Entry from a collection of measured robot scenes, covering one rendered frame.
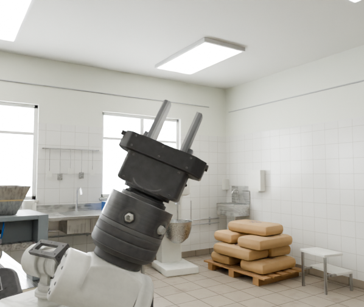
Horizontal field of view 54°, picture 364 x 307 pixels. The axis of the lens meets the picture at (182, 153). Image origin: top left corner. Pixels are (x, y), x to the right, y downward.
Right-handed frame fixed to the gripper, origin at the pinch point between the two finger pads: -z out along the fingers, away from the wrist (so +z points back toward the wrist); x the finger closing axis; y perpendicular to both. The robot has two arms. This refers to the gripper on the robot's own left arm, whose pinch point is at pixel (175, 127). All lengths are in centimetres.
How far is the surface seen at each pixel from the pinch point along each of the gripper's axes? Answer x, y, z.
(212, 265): -46, 492, 60
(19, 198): 77, 120, 34
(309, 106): -88, 445, -202
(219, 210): -29, 574, -22
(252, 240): -78, 428, 5
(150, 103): 140, 502, -134
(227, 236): -50, 470, 12
